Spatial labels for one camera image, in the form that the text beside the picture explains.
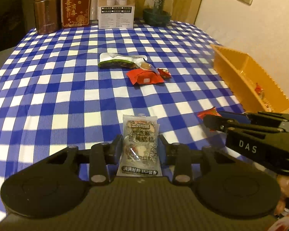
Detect black monitor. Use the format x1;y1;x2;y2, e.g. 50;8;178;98
0;0;37;55

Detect green white snack packet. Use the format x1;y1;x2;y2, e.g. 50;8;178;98
98;53;147;69

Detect red yellow snack packet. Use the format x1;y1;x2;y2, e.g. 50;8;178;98
254;83;274;111

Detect red white cloth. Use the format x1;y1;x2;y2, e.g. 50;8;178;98
267;209;289;231

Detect grey translucent snack packet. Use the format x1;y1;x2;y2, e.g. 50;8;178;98
116;114;163;177

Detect small clear nut packet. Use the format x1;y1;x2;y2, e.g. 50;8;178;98
137;61;157;73

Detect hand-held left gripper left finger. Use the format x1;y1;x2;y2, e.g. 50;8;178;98
46;135;123;186

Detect orange plastic tray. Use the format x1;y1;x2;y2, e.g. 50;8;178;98
211;44;289;114

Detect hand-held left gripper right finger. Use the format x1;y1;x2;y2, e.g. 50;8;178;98
158;135;234;186

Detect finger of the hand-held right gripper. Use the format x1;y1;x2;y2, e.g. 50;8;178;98
203;114;266;134
218;111;289;128

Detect red gold printed box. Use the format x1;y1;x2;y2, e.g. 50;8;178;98
61;0;91;29

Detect glass jar with green base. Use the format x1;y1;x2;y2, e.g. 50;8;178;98
143;0;174;27

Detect blue white checked tablecloth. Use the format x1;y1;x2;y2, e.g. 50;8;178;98
0;18;246;224

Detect brown tin canister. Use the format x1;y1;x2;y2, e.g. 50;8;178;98
34;0;62;35

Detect small shiny red packet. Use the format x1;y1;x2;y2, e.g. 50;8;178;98
197;107;220;121

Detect large red packet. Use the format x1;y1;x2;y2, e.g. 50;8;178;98
126;68;165;86

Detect white cardboard box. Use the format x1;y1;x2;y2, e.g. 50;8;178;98
97;0;138;29

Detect small red candy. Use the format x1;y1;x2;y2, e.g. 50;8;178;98
157;68;172;79

